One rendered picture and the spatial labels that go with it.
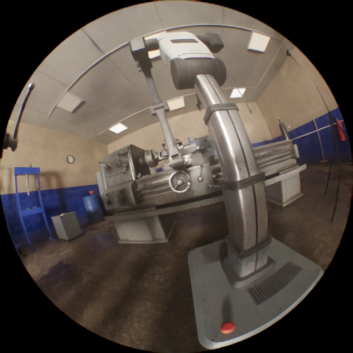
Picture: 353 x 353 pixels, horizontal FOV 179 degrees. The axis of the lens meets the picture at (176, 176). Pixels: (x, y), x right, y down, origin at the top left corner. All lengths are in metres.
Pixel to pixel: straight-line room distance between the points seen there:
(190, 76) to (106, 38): 2.44
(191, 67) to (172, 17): 2.35
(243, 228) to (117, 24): 2.90
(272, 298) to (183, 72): 0.85
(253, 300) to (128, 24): 3.16
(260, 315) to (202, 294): 0.25
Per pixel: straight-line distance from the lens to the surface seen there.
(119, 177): 1.56
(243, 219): 0.35
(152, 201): 1.40
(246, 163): 0.35
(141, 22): 2.71
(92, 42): 2.84
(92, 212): 4.06
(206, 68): 0.51
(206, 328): 0.48
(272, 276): 0.57
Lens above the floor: 0.73
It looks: 1 degrees up
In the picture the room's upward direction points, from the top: 15 degrees counter-clockwise
